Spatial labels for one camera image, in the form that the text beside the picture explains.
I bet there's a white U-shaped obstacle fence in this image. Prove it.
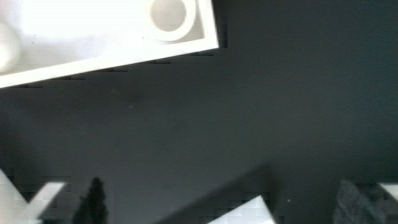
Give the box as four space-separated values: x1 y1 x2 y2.
206 196 277 224

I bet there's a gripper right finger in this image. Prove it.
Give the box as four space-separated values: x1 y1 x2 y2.
333 180 398 224

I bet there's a white square table top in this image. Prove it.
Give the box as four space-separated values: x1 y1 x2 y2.
0 0 218 88

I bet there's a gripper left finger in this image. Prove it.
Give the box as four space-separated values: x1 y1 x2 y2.
0 169 110 224

